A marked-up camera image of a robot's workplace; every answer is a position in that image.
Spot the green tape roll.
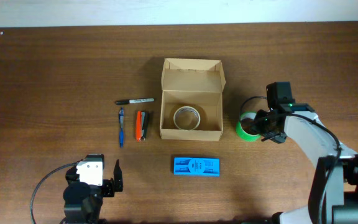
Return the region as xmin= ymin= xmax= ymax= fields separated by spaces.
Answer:
xmin=236 ymin=111 xmax=260 ymax=142

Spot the blue ballpoint pen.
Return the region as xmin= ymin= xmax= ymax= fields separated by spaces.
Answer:
xmin=119 ymin=107 xmax=124 ymax=148

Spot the orange black stapler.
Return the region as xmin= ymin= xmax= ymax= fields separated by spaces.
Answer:
xmin=135 ymin=111 xmax=149 ymax=141

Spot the blue plastic block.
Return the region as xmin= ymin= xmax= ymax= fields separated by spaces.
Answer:
xmin=173 ymin=157 xmax=220 ymax=177

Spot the white tape roll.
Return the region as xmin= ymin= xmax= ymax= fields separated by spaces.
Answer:
xmin=173 ymin=106 xmax=201 ymax=131

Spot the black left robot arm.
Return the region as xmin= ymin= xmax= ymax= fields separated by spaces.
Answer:
xmin=63 ymin=159 xmax=124 ymax=224

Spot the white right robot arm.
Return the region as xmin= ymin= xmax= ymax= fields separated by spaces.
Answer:
xmin=251 ymin=82 xmax=358 ymax=224

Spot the black sharpie marker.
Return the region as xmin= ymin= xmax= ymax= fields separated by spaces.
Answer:
xmin=114 ymin=98 xmax=155 ymax=105

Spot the brown cardboard box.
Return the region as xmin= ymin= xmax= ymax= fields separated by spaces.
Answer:
xmin=159 ymin=58 xmax=226 ymax=141

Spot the black left camera cable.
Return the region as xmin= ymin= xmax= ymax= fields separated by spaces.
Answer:
xmin=30 ymin=162 xmax=79 ymax=224

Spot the black camera cable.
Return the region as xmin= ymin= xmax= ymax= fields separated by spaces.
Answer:
xmin=30 ymin=162 xmax=79 ymax=224
xmin=239 ymin=96 xmax=343 ymax=224

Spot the black right camera cable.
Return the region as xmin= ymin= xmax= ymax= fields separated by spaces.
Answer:
xmin=239 ymin=96 xmax=343 ymax=224

